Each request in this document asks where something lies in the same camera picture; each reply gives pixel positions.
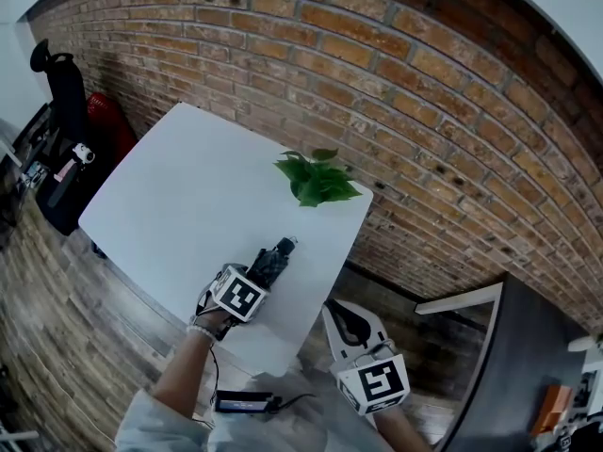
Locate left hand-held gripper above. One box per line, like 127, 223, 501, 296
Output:
197, 263, 270, 325

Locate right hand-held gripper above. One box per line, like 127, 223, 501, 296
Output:
321, 298, 412, 417

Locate black umbrella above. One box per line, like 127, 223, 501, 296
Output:
246, 235, 299, 292

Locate person's right forearm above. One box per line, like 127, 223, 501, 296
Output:
374, 403, 435, 452

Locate person's left forearm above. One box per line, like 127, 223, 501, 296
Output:
150, 331, 222, 424

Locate person's left hand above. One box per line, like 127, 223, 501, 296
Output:
189, 304, 236, 341

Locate white table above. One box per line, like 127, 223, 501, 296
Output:
77, 101, 376, 379

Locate black device with blue screen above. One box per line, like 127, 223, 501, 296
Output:
214, 390, 284, 414

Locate person's light grey clothing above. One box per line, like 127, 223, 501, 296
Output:
114, 373, 392, 452

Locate green leafy plant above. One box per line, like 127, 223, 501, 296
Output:
272, 147, 365, 208

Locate dark grey desk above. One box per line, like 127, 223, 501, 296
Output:
435, 272, 603, 452

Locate orange box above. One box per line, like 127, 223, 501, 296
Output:
530, 383, 575, 438

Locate black office chair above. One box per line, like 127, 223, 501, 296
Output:
28, 38, 98, 237

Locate white bead bracelet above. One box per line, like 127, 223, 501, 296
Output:
185, 323, 217, 344

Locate black cable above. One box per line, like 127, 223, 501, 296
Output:
190, 344, 318, 430

